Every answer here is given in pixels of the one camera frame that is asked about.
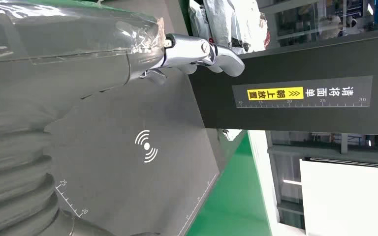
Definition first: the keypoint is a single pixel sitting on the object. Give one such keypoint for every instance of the ruler label sticker yellow patch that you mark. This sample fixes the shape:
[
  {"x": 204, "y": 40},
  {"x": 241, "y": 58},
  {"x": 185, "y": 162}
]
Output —
[{"x": 332, "y": 94}]

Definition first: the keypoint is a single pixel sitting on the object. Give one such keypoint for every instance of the flat pale grey parcel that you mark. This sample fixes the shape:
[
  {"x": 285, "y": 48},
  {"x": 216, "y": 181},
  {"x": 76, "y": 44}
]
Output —
[{"x": 198, "y": 19}]

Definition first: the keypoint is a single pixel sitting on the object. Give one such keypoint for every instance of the white parcel bold black letters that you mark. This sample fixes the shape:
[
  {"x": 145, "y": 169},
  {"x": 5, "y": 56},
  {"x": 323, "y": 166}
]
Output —
[{"x": 231, "y": 133}]

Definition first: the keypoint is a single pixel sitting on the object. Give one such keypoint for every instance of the grey-white parcel small red dot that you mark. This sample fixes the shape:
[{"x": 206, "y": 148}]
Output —
[{"x": 241, "y": 22}]

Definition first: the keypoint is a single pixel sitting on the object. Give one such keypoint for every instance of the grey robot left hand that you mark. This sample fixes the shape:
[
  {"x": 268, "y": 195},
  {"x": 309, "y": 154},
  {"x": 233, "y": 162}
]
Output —
[{"x": 62, "y": 49}]

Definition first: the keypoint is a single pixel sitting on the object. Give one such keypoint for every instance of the black scanner machine column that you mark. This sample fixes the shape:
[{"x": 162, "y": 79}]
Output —
[{"x": 306, "y": 62}]

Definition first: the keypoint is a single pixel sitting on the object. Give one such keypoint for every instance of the black scanner machine platform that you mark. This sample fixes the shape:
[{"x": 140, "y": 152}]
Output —
[{"x": 127, "y": 182}]

